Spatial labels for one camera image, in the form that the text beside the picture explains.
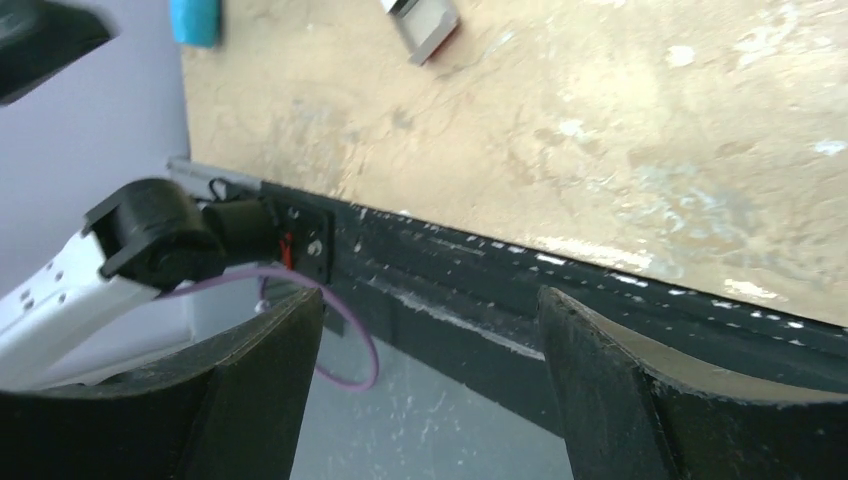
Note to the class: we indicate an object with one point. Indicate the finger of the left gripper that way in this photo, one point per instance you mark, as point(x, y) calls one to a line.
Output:
point(39, 39)

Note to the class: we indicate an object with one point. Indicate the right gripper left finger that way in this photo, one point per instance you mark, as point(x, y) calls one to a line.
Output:
point(230, 407)

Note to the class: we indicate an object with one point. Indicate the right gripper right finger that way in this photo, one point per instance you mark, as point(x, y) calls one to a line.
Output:
point(631, 407)

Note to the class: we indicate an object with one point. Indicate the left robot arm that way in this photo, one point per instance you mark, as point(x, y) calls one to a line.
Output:
point(147, 240)

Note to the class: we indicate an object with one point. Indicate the blue marker pen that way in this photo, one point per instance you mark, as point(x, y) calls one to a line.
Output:
point(196, 23)

